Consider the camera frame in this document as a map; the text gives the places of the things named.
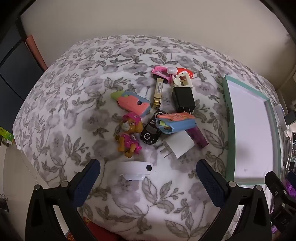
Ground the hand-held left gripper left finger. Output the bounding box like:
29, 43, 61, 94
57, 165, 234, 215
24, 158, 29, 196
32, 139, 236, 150
25, 159, 101, 241

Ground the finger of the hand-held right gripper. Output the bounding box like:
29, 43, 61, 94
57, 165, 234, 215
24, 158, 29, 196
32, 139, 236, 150
264, 171, 296, 205

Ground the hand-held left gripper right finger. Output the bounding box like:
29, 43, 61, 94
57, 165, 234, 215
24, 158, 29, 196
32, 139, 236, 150
196, 159, 271, 241

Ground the purple tube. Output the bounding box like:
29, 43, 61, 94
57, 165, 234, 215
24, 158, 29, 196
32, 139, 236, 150
186, 126, 208, 149

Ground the white round device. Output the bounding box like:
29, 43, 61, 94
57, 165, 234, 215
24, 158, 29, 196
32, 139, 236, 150
116, 161, 154, 181

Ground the white charger plug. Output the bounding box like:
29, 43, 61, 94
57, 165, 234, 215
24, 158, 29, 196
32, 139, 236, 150
160, 131, 196, 160

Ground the pink pup figure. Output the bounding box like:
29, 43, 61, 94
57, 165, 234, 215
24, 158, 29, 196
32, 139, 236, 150
115, 112, 142, 159

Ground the green-rimmed white box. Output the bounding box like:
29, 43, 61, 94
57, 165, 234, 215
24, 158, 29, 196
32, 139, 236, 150
222, 75, 282, 186

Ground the orange and blue toy knife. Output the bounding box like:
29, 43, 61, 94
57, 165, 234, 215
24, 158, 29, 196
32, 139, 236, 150
156, 112, 198, 135

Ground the black toy car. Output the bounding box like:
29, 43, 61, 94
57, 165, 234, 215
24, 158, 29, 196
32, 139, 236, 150
140, 110, 165, 145

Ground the black charger plug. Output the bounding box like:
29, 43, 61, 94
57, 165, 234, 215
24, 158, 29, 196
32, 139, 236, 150
171, 87, 196, 115

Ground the pink toy knife green tip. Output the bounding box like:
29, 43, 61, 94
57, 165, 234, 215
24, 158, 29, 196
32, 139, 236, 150
110, 91, 151, 117

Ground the gold flash drive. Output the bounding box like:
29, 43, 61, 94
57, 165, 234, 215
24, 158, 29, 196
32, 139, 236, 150
153, 77, 164, 109

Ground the beige plastic clip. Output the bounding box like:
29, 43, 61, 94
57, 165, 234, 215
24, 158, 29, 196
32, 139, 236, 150
171, 74, 193, 88

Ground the red and white tube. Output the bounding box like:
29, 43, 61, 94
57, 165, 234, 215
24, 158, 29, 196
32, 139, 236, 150
167, 67, 195, 79

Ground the pink toy watch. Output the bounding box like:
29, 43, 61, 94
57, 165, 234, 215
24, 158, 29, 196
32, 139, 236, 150
151, 66, 177, 84

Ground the red packet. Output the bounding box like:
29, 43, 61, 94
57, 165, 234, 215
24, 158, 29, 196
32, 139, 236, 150
83, 217, 121, 241

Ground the small black box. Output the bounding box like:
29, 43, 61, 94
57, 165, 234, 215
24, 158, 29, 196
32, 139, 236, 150
284, 112, 296, 128

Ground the grey floral blanket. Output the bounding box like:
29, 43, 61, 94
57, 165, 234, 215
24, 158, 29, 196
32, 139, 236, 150
13, 35, 287, 241

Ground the green packet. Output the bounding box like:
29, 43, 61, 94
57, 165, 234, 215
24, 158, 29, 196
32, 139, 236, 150
0, 126, 13, 145

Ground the dark cabinet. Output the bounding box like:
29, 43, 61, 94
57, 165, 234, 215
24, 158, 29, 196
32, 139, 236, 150
0, 17, 48, 153

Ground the orange-brown board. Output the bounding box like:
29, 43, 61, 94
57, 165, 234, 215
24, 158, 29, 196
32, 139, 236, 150
25, 35, 48, 71

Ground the white wall device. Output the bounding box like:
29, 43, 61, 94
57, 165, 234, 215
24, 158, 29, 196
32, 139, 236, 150
275, 104, 288, 132

